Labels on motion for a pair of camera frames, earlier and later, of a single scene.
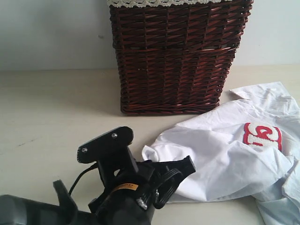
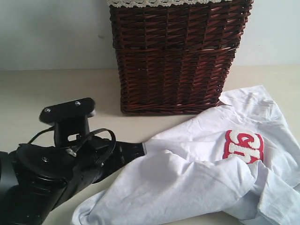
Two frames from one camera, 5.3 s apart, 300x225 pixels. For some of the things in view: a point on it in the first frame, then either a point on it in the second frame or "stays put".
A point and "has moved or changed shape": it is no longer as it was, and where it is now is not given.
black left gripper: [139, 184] -> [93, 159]
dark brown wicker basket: [175, 58] stays put
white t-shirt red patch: [249, 148] has moved or changed shape
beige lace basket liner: [148, 3] stays put
